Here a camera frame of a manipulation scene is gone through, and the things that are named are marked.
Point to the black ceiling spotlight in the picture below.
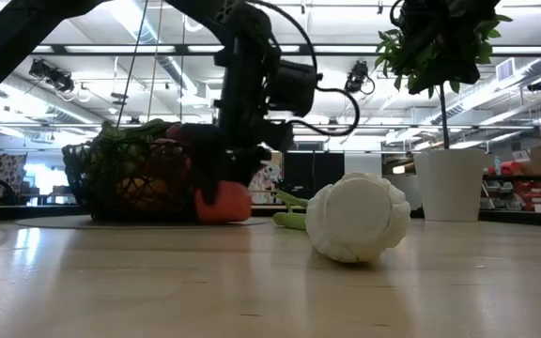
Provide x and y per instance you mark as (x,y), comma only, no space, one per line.
(356,77)
(54,77)
(538,85)

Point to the green toy grape bunch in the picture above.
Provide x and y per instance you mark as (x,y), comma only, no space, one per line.
(129,131)

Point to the yellow toy fruit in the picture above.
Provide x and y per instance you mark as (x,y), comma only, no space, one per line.
(143,192)

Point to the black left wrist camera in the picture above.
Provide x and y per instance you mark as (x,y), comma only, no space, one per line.
(294,89)

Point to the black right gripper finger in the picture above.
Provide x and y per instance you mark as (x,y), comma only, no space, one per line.
(428,75)

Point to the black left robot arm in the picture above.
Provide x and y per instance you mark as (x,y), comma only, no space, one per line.
(7,42)

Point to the green potted tree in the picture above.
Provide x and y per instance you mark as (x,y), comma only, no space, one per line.
(390,51)

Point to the white cup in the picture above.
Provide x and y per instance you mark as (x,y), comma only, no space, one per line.
(451,185)

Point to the grey round mat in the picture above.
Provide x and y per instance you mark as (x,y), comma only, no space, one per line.
(54,222)

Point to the orange toy bell pepper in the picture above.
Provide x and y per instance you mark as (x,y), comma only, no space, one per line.
(233,206)

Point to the shelf with red bins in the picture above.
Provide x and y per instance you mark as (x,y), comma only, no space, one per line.
(533,192)

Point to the patterned fabric panel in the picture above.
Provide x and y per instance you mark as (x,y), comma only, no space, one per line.
(5,171)

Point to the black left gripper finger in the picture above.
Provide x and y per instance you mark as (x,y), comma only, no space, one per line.
(249,164)
(209,164)

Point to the black partition panel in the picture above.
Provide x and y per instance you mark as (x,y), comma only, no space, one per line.
(313,169)

